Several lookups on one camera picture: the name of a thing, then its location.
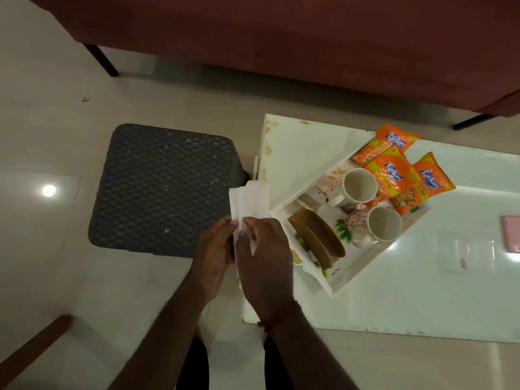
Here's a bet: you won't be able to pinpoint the person's left hand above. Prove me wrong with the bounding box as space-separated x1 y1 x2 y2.
191 214 241 301

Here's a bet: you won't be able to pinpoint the person's right hand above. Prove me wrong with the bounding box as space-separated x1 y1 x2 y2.
235 217 295 321

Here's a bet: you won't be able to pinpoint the brown wooden napkin holder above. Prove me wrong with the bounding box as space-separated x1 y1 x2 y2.
287 209 347 269

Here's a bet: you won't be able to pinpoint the white paper napkins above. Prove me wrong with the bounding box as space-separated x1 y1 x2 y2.
228 180 271 289

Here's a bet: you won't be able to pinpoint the white floral tray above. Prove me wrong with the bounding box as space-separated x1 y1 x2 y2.
270 146 433 298

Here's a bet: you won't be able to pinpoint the white floral mug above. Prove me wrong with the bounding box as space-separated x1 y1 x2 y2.
345 205 403 248
324 167 379 207

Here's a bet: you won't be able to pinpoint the person's left forearm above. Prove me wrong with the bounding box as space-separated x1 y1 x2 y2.
107 279 212 390

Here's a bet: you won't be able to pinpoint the person's right forearm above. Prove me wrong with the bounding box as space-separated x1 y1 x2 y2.
268 308 360 390

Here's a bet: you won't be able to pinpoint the red thread wristband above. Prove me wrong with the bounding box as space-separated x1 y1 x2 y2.
258 300 302 334

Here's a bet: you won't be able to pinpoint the black textured stool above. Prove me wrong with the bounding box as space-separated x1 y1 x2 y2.
88 123 246 258

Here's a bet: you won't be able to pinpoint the black trousers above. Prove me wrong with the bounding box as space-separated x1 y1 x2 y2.
174 335 293 390

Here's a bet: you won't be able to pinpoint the clear plastic box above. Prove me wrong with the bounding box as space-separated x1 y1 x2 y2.
437 233 496 277

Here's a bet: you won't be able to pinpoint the red fabric sofa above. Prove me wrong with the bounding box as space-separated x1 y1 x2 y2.
24 0 520 131

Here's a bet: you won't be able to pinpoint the pink rectangular case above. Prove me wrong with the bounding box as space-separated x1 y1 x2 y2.
499 214 520 255

